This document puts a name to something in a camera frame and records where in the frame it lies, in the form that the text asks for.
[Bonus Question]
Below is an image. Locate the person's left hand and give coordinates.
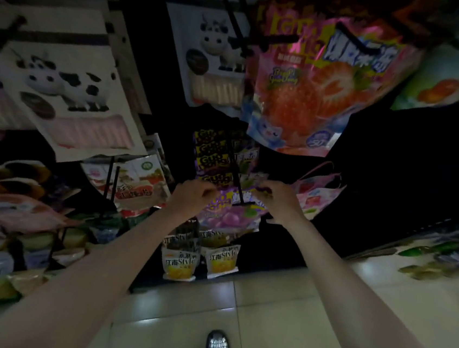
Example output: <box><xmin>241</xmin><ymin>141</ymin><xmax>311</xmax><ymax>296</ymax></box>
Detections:
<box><xmin>163</xmin><ymin>176</ymin><xmax>222</xmax><ymax>224</ymax></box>

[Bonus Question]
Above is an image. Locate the person's right hand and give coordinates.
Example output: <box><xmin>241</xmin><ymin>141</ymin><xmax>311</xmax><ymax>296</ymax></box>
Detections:
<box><xmin>247</xmin><ymin>178</ymin><xmax>311</xmax><ymax>230</ymax></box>

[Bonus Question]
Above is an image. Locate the pastel cube marshmallow bag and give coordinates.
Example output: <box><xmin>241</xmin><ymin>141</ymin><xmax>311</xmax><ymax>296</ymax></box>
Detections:
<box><xmin>288</xmin><ymin>164</ymin><xmax>348</xmax><ymax>226</ymax></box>

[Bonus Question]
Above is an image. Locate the purple grape jelly bag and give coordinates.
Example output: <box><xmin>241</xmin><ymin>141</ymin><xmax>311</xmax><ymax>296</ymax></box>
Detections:
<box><xmin>183</xmin><ymin>127</ymin><xmax>274</xmax><ymax>240</ymax></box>

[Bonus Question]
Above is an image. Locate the row of small yellow pouches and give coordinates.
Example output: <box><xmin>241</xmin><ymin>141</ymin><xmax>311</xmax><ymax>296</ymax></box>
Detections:
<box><xmin>157</xmin><ymin>214</ymin><xmax>246</xmax><ymax>289</ymax></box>

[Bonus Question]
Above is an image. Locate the strawberry jelly bag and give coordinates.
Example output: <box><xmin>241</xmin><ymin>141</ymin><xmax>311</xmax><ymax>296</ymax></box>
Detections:
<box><xmin>239</xmin><ymin>0</ymin><xmax>427</xmax><ymax>167</ymax></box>

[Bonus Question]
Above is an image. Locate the pink marshmallow packet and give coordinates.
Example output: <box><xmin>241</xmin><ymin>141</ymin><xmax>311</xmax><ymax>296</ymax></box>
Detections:
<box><xmin>0</xmin><ymin>1</ymin><xmax>161</xmax><ymax>172</ymax></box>

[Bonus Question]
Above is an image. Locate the row of pink handle pouches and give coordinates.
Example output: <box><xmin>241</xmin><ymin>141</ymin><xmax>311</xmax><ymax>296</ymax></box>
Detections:
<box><xmin>0</xmin><ymin>156</ymin><xmax>92</xmax><ymax>241</ymax></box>

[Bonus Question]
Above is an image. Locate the blue orange marshmallow bag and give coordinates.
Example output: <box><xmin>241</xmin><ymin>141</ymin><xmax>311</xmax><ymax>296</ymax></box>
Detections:
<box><xmin>392</xmin><ymin>6</ymin><xmax>459</xmax><ymax>117</ymax></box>

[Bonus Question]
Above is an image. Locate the person's left forearm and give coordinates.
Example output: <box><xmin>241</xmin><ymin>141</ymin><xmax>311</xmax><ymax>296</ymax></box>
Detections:
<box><xmin>0</xmin><ymin>184</ymin><xmax>190</xmax><ymax>348</ymax></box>

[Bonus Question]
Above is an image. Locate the person's right forearm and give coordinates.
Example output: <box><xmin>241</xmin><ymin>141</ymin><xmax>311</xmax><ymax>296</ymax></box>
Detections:
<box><xmin>272</xmin><ymin>213</ymin><xmax>459</xmax><ymax>348</ymax></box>

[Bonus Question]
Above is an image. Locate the person's right shoe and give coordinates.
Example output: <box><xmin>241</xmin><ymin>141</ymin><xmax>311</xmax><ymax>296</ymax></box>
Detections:
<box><xmin>205</xmin><ymin>328</ymin><xmax>235</xmax><ymax>348</ymax></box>

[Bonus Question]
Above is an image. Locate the colourful lollipop display stand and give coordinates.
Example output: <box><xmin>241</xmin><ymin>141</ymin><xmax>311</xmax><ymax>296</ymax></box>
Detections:
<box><xmin>346</xmin><ymin>197</ymin><xmax>459</xmax><ymax>285</ymax></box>

